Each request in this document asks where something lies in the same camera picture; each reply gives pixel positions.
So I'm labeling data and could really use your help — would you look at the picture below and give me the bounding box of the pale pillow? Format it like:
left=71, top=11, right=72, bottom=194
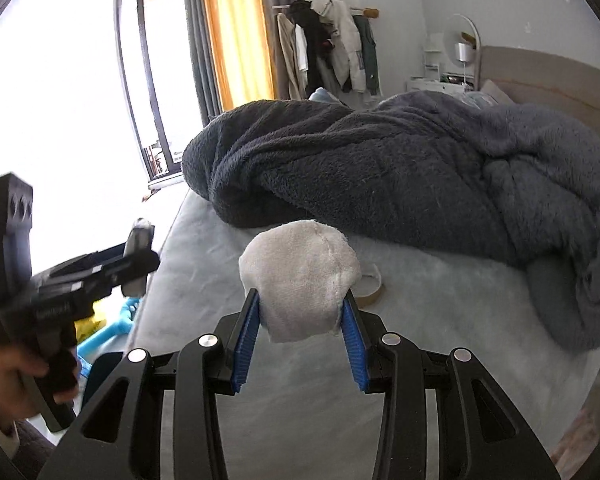
left=480, top=79, right=516, bottom=107

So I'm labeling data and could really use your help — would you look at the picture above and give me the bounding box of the yellow plastic bag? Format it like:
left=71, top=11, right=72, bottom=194
left=75, top=305, right=103, bottom=343

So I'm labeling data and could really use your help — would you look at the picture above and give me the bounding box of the person's left hand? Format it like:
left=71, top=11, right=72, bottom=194
left=0, top=345, right=51, bottom=418

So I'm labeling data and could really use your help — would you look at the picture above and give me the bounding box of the black framed glass door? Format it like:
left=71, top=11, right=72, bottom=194
left=114, top=0, right=193, bottom=191

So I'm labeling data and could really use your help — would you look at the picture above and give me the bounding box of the cluttered bedside table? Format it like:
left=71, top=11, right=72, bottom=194
left=406, top=75, right=473, bottom=95

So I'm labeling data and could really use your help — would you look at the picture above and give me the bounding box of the dark grey fleece blanket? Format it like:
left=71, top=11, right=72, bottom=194
left=181, top=91, right=600, bottom=353

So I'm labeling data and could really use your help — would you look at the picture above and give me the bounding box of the black hanging garment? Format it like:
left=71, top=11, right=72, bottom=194
left=290, top=0, right=337, bottom=97

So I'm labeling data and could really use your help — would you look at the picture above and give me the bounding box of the white hanging jacket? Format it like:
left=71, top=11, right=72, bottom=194
left=310, top=0, right=363, bottom=93

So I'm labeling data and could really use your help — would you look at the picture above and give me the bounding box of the white quilted bed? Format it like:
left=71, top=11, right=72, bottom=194
left=130, top=190, right=600, bottom=480

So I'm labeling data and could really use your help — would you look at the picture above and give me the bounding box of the white storage rack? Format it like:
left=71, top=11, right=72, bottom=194
left=422, top=34, right=445, bottom=81

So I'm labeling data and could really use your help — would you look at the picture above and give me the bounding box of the round white vanity mirror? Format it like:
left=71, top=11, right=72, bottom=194
left=442, top=14, right=481, bottom=88

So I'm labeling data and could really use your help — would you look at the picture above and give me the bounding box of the blue plush toy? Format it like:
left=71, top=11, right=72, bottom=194
left=77, top=296, right=141, bottom=361

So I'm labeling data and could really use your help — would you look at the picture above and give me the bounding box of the wooden clothes rail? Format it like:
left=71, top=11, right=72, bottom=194
left=272, top=4, right=381, bottom=17

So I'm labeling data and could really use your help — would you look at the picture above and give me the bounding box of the beige bed headboard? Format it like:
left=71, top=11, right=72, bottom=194
left=480, top=45, right=600, bottom=146

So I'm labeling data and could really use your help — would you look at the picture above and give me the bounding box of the light blue cloth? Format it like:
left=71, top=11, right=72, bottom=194
left=309, top=87, right=352, bottom=109

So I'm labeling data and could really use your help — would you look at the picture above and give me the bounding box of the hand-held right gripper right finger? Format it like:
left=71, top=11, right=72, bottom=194
left=341, top=292, right=553, bottom=480

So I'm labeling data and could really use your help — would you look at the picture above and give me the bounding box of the person's left forearm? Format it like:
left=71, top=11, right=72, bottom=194
left=0, top=400, right=56, bottom=480

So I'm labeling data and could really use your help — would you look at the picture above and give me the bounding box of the yellow curtain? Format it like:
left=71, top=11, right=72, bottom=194
left=200, top=0, right=276, bottom=111

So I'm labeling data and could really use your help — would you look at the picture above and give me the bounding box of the brown tape roll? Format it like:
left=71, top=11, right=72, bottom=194
left=352, top=263, right=386, bottom=307

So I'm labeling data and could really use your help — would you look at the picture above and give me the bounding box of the white cloth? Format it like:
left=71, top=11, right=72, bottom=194
left=237, top=220, right=363, bottom=345

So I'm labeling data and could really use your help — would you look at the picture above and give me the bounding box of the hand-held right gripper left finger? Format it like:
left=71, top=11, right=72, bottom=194
left=39, top=288, right=262, bottom=480

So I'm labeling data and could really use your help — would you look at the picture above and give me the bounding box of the grey curtain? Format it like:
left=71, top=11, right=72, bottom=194
left=181, top=0, right=223, bottom=126

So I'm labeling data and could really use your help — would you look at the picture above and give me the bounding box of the green hanging garment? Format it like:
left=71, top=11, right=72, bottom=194
left=352, top=14, right=382, bottom=96

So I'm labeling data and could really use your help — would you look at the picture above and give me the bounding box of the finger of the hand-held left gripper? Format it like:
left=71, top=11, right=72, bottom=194
left=77, top=245, right=161, bottom=288

